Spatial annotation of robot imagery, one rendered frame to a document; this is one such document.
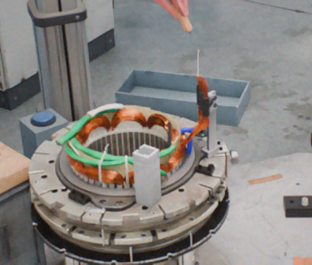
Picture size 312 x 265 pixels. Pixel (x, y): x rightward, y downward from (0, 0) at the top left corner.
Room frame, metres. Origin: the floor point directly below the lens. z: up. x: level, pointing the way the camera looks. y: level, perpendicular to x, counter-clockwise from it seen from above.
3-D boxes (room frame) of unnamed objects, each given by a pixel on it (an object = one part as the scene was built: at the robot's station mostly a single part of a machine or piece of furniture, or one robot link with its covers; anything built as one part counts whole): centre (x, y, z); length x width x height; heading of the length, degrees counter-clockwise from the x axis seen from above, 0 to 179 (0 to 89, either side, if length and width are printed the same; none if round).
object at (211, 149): (1.13, -0.07, 1.15); 0.03 x 0.02 x 0.12; 132
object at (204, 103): (1.11, -0.06, 1.21); 0.04 x 0.04 x 0.03; 50
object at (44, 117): (1.37, 0.24, 1.04); 0.04 x 0.04 x 0.01
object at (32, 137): (1.37, 0.24, 0.91); 0.07 x 0.07 x 0.25; 35
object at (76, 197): (1.02, 0.14, 1.10); 0.03 x 0.01 x 0.01; 49
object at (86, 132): (1.18, 0.12, 1.12); 0.06 x 0.02 x 0.04; 140
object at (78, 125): (1.15, 0.13, 1.15); 0.15 x 0.04 x 0.02; 140
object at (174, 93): (1.42, -0.03, 0.92); 0.25 x 0.11 x 0.28; 71
